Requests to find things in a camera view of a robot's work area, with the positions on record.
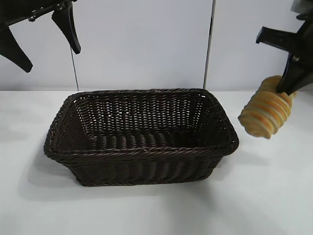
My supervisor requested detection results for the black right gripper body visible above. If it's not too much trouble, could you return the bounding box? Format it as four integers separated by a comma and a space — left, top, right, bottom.
255, 13, 313, 74

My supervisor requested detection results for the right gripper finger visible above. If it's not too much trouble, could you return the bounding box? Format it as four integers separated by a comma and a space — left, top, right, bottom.
287, 70, 313, 95
276, 57, 306, 94

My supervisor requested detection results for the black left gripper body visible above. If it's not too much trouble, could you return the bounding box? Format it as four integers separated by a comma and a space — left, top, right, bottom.
0, 0, 71, 32

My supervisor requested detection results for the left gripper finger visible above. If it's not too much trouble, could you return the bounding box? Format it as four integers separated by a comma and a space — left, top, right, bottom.
0, 26, 33, 73
51, 0, 82, 55

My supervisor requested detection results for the long striped bread roll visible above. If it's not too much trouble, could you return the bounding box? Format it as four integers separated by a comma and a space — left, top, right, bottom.
241, 75, 298, 140

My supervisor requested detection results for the dark brown woven basket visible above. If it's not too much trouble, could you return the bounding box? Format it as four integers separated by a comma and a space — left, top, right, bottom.
44, 88, 240, 187

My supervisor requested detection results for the thin dark vertical rod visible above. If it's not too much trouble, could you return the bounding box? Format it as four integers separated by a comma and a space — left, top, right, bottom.
70, 50, 79, 90

